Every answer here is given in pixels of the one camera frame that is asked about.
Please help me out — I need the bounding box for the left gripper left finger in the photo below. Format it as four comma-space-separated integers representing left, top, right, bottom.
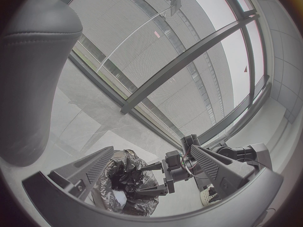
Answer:
48, 146, 115, 201

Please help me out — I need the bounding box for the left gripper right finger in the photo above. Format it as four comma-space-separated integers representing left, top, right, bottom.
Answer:
191, 145, 255, 200

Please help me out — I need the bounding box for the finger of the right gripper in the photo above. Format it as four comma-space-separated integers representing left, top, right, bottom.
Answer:
135, 183, 168, 196
142, 160, 164, 172

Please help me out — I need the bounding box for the black plastic bag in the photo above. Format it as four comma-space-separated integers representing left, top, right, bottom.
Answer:
91, 149, 160, 217

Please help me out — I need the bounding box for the white round basket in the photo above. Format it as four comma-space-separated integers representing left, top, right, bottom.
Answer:
200, 185, 222, 206

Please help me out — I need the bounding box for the crumpled white paper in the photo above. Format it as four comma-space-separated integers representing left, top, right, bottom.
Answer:
111, 189, 127, 206

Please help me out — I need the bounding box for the window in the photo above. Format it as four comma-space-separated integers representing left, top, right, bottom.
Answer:
47, 0, 273, 151

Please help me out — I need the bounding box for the dark grey round chair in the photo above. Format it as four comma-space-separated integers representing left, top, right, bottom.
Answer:
0, 0, 83, 167

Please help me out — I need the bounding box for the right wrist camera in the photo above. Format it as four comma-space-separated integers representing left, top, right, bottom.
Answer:
164, 151, 184, 171

